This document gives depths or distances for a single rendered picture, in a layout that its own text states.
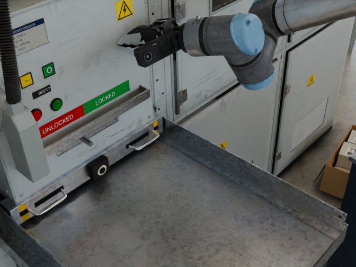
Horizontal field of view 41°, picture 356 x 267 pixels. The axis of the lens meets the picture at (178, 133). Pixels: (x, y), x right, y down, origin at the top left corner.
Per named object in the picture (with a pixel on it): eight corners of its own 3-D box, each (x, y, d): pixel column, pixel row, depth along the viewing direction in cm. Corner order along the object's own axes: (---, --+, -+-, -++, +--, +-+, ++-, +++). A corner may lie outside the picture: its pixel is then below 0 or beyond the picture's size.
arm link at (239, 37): (260, 65, 107) (245, 36, 99) (211, 66, 113) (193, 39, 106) (269, 32, 110) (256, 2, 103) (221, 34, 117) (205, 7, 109)
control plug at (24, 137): (51, 173, 110) (35, 110, 99) (33, 184, 107) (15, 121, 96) (32, 159, 114) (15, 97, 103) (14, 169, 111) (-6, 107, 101)
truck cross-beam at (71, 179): (163, 131, 152) (162, 115, 149) (15, 228, 122) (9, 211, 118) (152, 125, 155) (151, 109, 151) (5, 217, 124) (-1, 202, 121)
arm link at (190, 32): (204, 62, 110) (194, 23, 106) (185, 63, 113) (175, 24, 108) (219, 46, 116) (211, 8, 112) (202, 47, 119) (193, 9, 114)
